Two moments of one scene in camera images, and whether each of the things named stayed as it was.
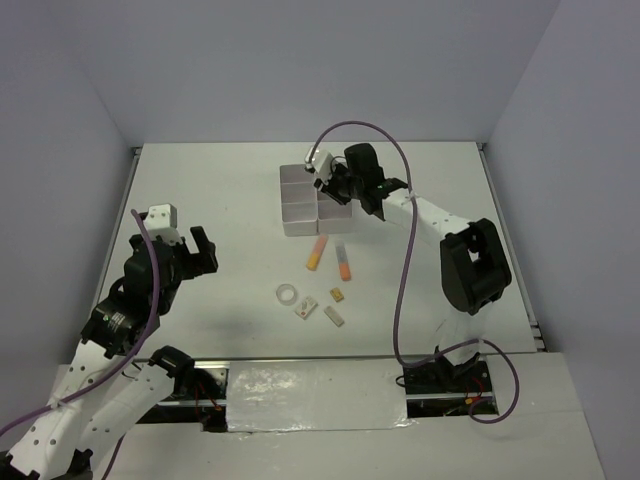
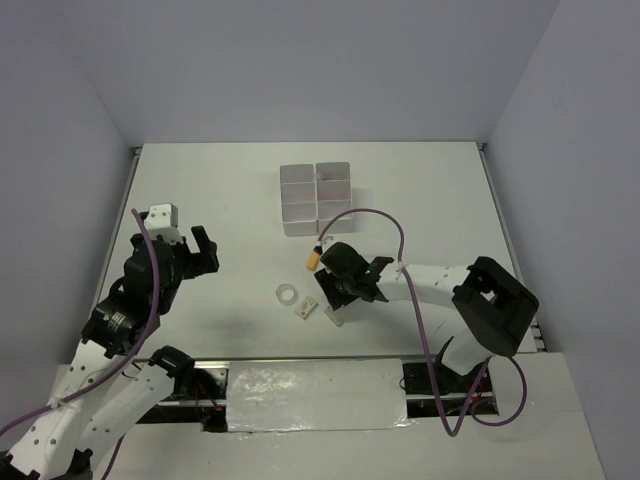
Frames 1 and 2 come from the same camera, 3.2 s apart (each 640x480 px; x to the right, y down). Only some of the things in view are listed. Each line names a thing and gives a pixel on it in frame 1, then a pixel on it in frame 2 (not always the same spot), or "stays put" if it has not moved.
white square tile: x=306 y=307 stays put
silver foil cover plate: x=316 y=395 stays put
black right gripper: x=328 y=188 -> x=327 y=280
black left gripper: x=204 y=261 stays put
